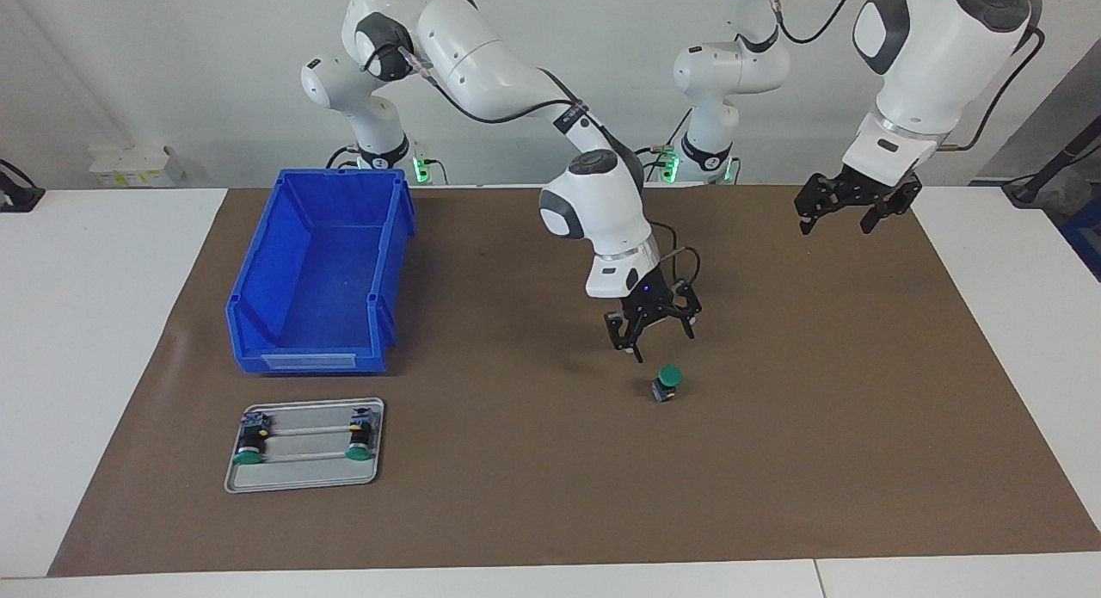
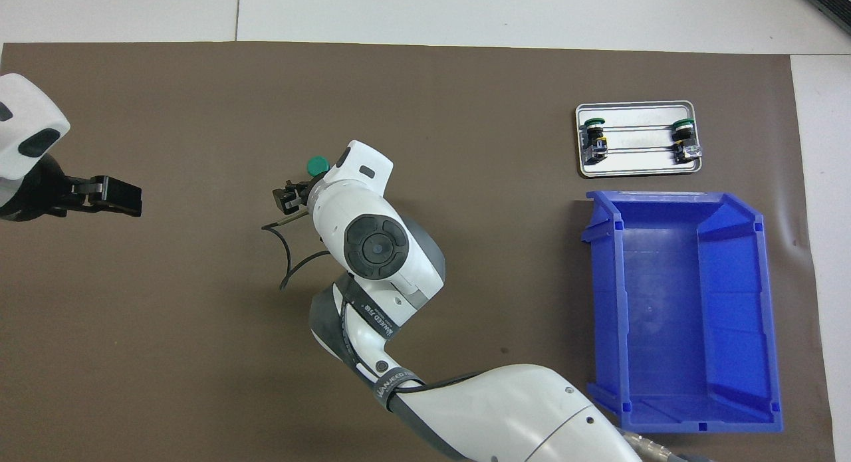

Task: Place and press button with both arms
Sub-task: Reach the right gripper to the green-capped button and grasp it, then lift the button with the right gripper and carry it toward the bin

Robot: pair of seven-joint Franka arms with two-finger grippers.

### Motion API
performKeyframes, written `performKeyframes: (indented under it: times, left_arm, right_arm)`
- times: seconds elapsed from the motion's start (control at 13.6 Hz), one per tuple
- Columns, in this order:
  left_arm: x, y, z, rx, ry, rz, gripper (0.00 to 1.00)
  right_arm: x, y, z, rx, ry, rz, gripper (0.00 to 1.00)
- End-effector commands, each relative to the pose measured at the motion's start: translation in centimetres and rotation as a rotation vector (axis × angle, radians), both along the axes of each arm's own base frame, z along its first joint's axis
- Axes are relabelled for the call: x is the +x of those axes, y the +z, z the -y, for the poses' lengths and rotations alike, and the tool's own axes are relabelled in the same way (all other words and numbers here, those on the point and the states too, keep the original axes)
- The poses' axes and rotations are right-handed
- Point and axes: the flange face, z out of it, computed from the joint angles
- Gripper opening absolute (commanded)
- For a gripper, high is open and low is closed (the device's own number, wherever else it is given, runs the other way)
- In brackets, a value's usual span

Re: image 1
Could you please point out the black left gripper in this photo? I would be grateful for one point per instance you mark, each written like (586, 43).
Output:
(877, 189)

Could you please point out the white socket box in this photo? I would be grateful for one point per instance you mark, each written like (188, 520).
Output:
(129, 163)

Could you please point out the green push button switch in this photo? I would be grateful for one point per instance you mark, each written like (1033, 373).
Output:
(251, 443)
(361, 439)
(669, 375)

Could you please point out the brown table mat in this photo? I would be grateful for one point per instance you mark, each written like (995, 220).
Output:
(550, 495)

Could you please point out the blue plastic storage bin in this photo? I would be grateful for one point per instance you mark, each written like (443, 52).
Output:
(318, 271)

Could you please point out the black stand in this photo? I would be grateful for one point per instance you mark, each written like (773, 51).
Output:
(17, 198)
(1028, 189)

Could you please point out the silver metal tray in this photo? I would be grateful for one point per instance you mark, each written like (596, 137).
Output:
(301, 473)

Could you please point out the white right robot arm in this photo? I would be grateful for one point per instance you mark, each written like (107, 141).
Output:
(482, 56)

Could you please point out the blue crate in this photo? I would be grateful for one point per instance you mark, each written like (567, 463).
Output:
(1085, 232)

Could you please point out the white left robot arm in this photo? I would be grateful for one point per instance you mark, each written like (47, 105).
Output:
(929, 47)

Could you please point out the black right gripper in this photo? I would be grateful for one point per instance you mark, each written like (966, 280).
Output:
(649, 295)

